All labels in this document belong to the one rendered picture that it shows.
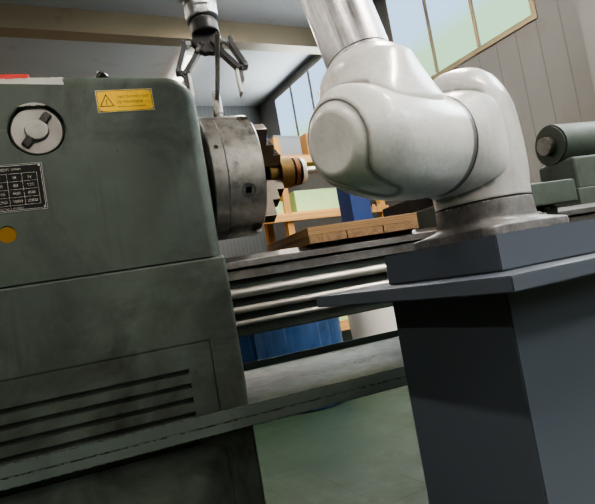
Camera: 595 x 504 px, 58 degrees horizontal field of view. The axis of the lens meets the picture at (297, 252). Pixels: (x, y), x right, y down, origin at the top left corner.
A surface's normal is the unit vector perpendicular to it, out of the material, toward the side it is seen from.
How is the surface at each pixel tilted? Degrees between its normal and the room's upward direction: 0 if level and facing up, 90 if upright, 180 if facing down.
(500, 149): 98
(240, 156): 85
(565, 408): 90
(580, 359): 90
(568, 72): 90
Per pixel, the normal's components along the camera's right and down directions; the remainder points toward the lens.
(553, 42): -0.87, 0.13
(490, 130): 0.57, -0.13
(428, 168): 0.52, 0.55
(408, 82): 0.47, -0.44
